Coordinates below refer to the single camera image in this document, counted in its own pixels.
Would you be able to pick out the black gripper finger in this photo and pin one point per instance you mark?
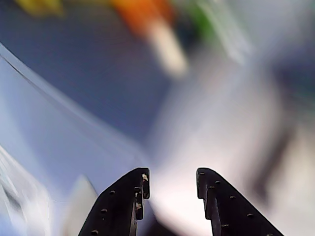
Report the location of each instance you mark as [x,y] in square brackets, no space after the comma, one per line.
[118,209]
[233,211]

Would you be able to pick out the orange blurred object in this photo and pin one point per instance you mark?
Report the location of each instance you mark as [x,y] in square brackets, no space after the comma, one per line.
[147,14]

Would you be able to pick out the yellow blurred object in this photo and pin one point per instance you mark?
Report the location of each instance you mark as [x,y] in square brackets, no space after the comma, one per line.
[40,6]

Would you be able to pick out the green blurred object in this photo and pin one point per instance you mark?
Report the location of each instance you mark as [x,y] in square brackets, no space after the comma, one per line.
[203,22]

